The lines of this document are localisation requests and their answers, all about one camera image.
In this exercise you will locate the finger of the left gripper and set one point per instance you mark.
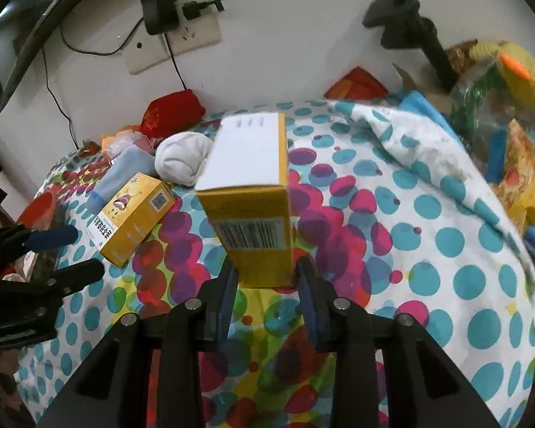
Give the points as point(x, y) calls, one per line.
point(72, 279)
point(51, 239)

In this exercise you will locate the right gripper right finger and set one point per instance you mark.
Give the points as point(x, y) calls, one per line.
point(316, 299)

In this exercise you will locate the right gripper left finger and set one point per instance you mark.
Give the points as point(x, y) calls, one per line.
point(218, 296)

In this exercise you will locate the yellow box with cartoon face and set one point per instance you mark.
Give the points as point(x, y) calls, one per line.
point(129, 217)

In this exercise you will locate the yellow box with barcode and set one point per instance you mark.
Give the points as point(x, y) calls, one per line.
point(244, 193)

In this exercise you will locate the light blue sock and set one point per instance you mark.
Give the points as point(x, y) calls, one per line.
point(130, 161)

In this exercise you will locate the white sock ball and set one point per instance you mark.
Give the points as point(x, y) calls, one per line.
point(180, 158)

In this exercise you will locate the round red tray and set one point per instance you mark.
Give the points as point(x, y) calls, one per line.
point(44, 212)

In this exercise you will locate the red gold wrapper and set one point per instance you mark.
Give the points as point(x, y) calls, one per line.
point(89, 148)

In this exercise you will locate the polka dot bed sheet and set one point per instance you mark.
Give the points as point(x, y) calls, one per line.
point(395, 227)

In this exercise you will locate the orange pig toy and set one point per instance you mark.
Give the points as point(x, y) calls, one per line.
point(107, 139)

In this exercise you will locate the small red pouch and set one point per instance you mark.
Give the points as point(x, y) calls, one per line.
point(171, 114)

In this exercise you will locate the red envelope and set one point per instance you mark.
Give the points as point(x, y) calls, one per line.
point(356, 85)

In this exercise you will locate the black power adapter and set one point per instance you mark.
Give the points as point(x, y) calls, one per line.
point(160, 16)

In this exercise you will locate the colourful toy pile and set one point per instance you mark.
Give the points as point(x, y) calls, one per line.
point(493, 112)

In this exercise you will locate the white wall socket plate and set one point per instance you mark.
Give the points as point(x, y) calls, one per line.
point(145, 51)

